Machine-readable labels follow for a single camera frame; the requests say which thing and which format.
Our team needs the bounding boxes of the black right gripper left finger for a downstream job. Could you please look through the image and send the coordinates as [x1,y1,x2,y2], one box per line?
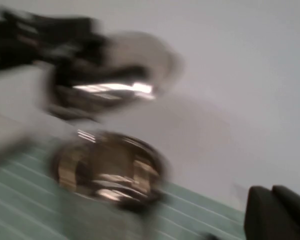
[243,186,286,240]

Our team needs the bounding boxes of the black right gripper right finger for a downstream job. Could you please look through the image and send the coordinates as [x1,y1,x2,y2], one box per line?
[272,184,300,240]

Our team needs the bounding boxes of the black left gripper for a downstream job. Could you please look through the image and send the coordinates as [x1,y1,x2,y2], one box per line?
[0,9,108,73]

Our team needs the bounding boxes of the stainless steel lid black knob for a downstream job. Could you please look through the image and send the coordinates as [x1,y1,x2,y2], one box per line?
[47,31,187,122]

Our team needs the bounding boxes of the white cabinet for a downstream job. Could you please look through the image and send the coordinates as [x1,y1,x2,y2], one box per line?
[0,66,50,118]

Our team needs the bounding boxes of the green checkered tablecloth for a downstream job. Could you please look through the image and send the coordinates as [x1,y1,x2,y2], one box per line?
[0,144,300,240]

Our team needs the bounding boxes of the stainless steel pot black handles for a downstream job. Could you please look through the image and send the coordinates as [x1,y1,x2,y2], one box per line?
[49,128,172,212]

